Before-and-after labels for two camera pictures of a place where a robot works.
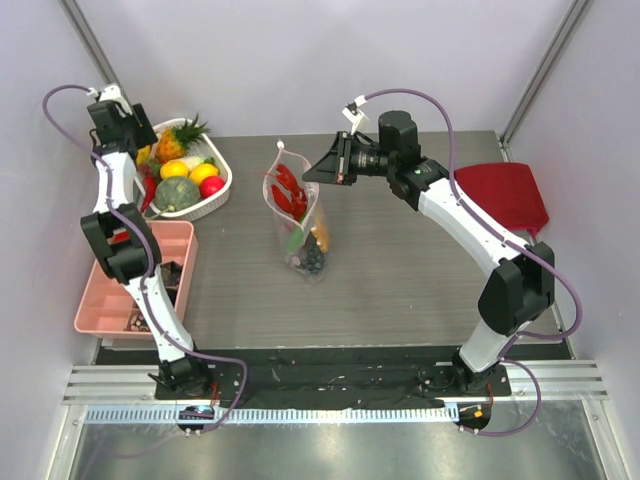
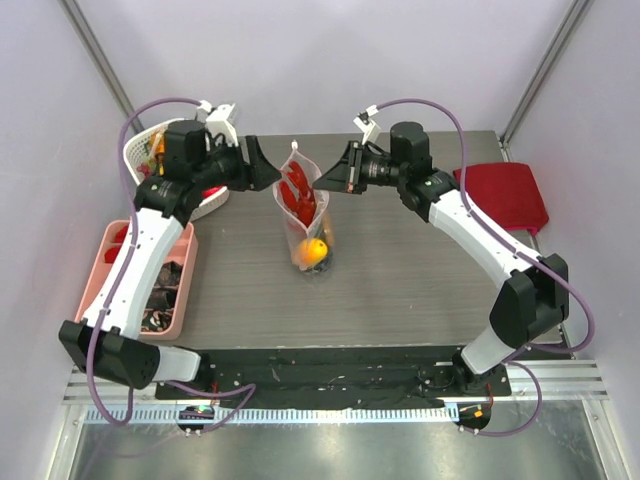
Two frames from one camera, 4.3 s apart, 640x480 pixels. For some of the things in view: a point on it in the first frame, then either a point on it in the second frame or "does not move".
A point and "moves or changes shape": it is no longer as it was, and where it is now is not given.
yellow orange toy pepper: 143,154 to 309,252
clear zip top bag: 291,200 moves or changes shape
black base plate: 307,378 does not move
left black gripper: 143,128 to 257,174
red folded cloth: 508,190 does not move
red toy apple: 210,185 does not move
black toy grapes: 312,259 to 324,264
